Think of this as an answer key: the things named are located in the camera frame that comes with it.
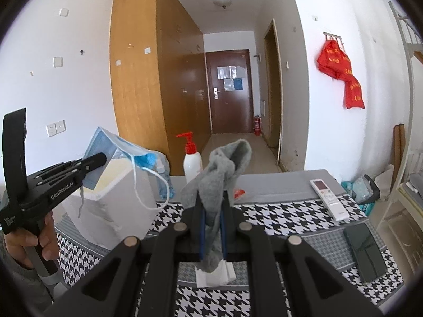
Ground metal bunk bed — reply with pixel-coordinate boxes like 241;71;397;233
388;2;423;241

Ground person's left forearm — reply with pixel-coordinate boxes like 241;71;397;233
0;231;55;306

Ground wooden wardrobe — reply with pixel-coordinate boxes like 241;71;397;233
110;0;212;176

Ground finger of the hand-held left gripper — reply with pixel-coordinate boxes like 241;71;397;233
36;163;100;189
33;153;108;178

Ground white remote control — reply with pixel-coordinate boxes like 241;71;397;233
310;178;350;222

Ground blue spray bottle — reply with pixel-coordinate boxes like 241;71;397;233
155;159;171;199

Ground white pump bottle red cap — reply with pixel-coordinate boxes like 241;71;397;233
176;131;204;184

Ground wooden side door frame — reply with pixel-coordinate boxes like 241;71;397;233
264;19;285;150

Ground leaning wooden boards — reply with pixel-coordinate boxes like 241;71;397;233
392;124;407;189

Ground blue face mask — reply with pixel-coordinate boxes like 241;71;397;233
77;126;172;219

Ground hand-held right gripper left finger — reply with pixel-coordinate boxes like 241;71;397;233
54;198;206;317

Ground white double wall socket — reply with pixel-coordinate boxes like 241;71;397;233
46;120;67;138

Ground person's left hand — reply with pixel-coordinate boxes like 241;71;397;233
4;211;60;269

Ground houndstooth table mat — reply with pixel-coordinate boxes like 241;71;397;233
54;193;406;317

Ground red hanging bags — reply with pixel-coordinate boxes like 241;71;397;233
316;40;366;110

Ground black smartphone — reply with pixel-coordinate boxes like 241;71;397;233
343;223;387;284

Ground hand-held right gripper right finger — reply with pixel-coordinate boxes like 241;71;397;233
220;192;384;317

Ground metal wall hook rack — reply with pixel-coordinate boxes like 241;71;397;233
323;31;343;45

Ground grey sock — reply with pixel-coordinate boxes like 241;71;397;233
180;139;252;273

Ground white foam box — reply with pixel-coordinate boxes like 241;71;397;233
61;157;172;250

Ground blue plastic wrapped pack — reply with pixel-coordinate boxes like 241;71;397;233
340;174;381;214

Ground dark brown entrance door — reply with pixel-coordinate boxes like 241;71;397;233
205;49;254;135

